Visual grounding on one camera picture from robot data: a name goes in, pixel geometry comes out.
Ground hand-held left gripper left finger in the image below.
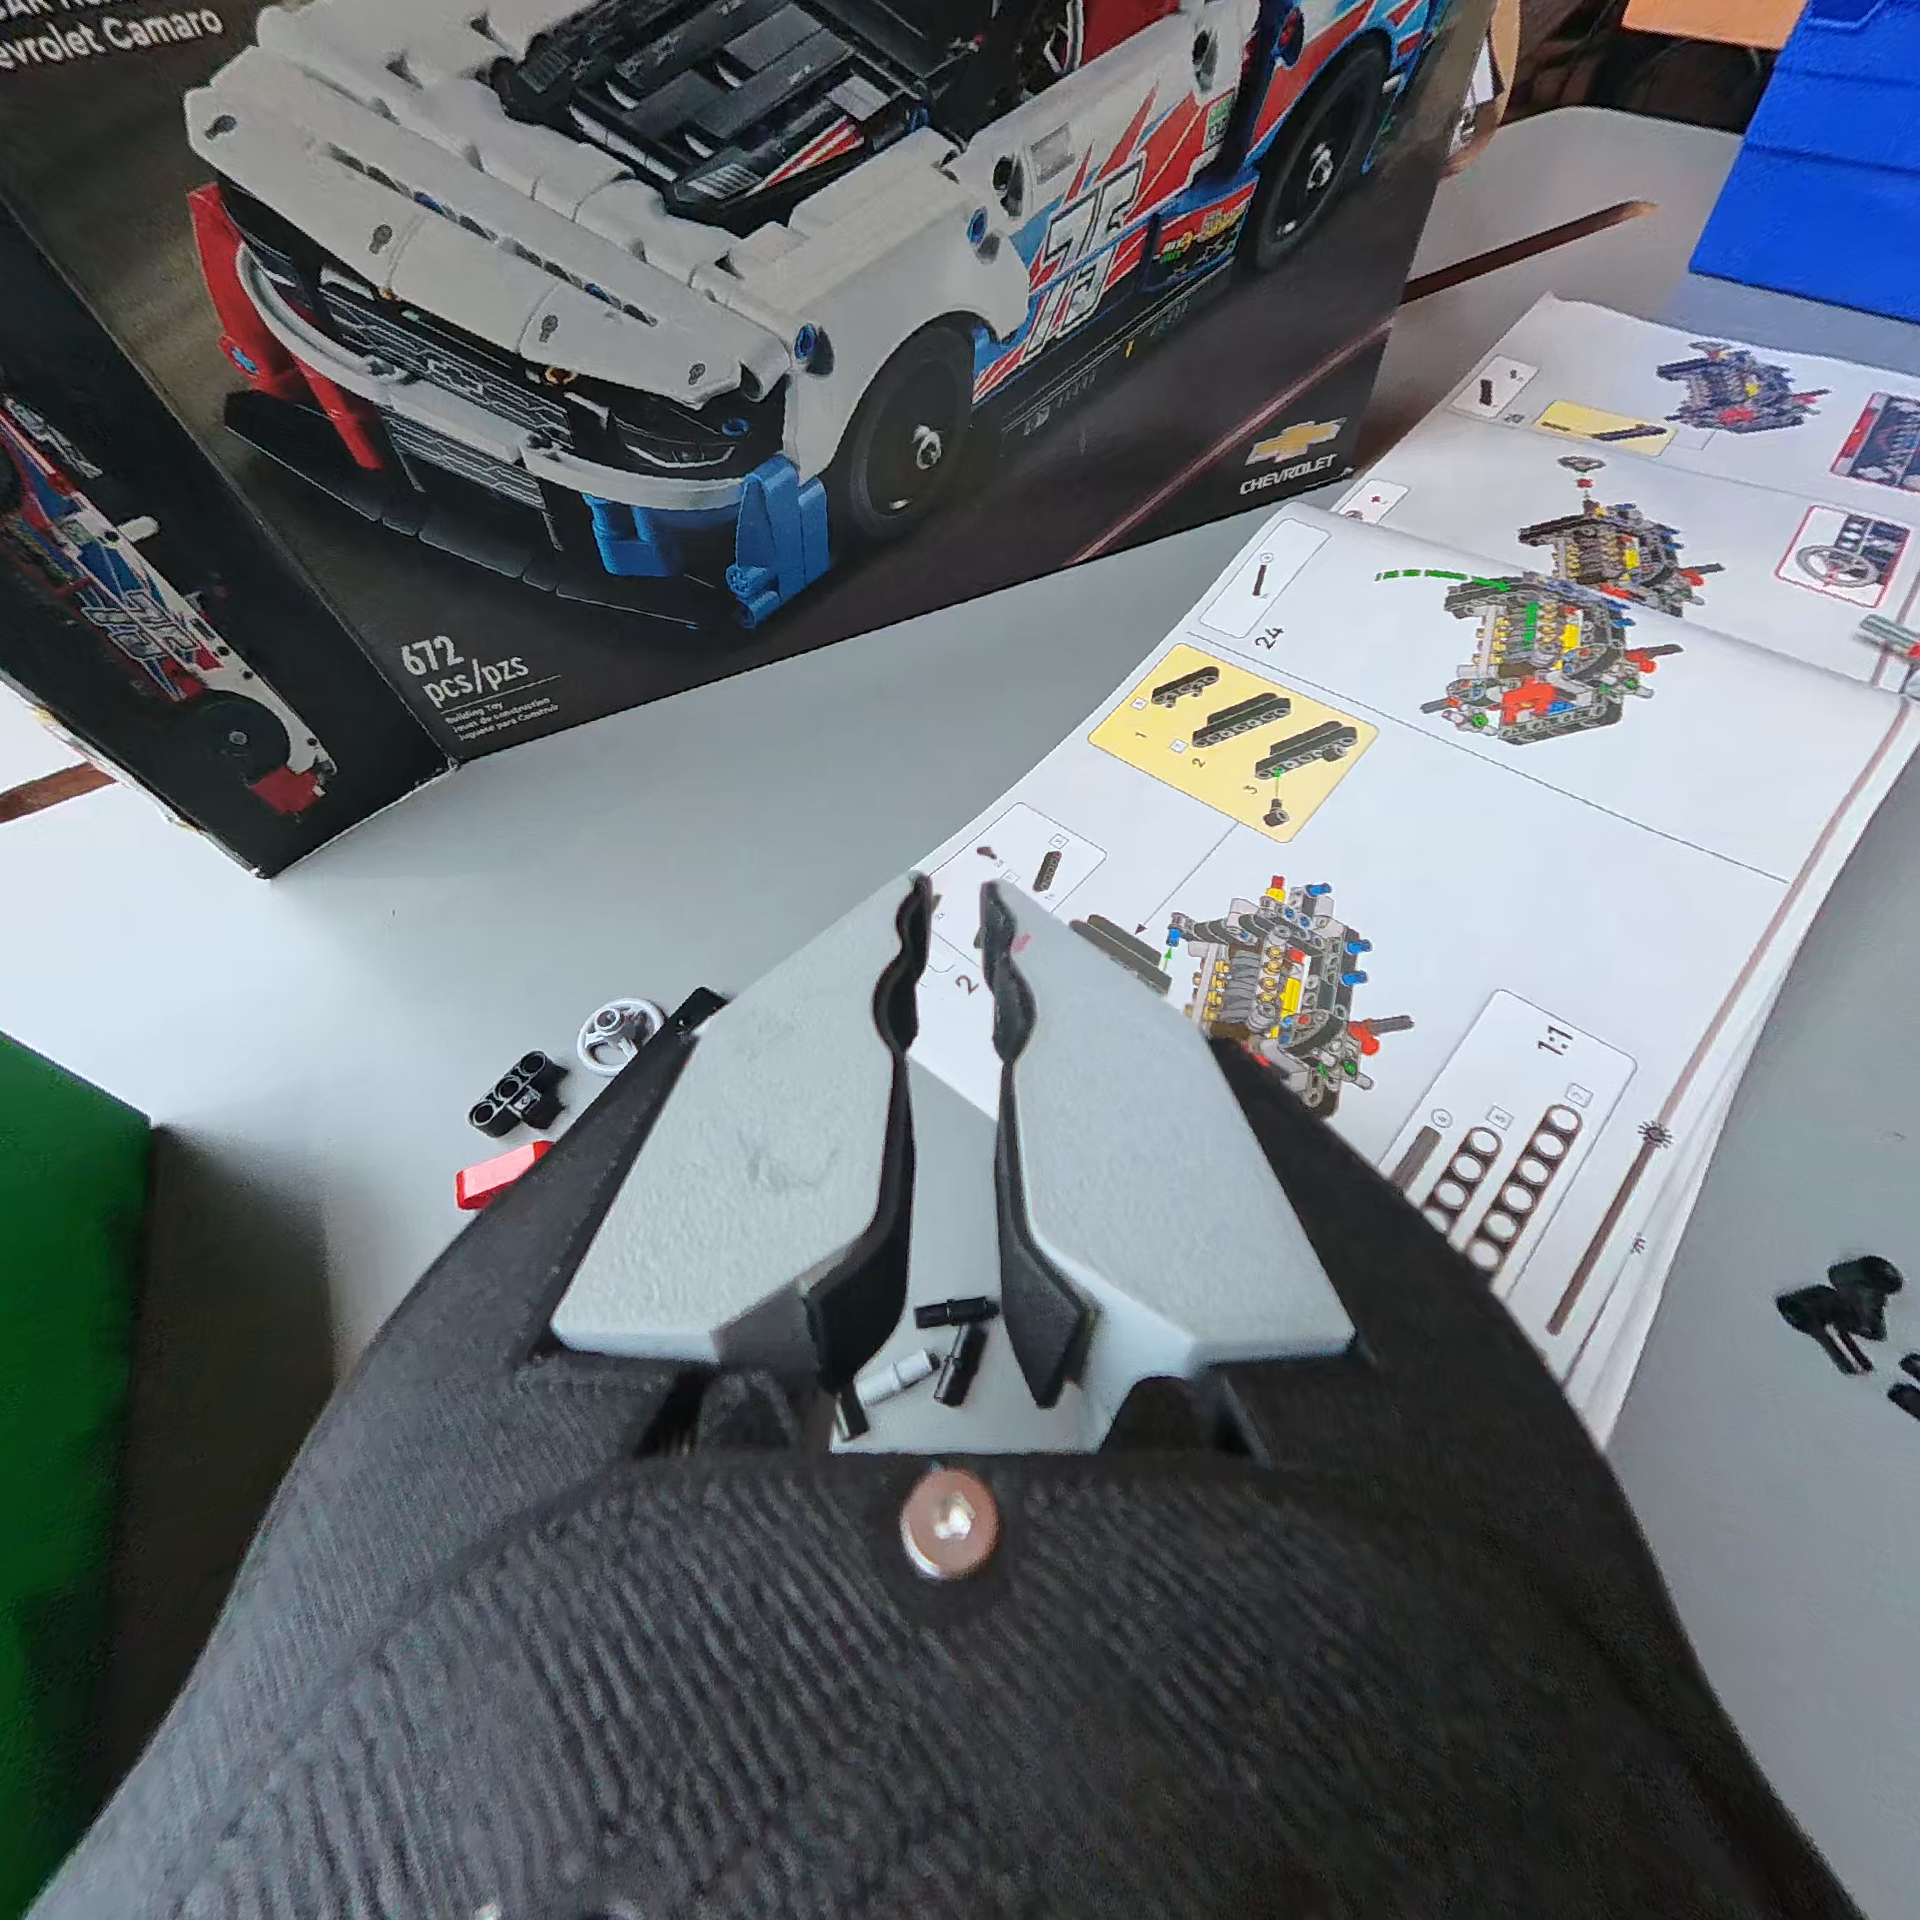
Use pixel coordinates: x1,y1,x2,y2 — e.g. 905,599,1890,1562
550,873,934,1442

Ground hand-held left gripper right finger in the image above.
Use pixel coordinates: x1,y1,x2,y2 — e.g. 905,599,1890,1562
977,881,1360,1416

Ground lego instruction booklet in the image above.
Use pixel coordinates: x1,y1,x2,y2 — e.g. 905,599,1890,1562
913,294,1920,1442

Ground lego car set box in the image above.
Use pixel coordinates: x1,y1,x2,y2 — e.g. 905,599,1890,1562
0,0,1502,881

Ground green plastic bin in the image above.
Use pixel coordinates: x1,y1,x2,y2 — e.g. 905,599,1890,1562
0,1027,159,1906

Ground black pins at right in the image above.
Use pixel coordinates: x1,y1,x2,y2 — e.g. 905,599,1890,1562
1776,1254,1904,1374

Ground blue plastic bin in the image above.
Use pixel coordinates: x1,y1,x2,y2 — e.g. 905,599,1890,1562
1686,0,1920,326

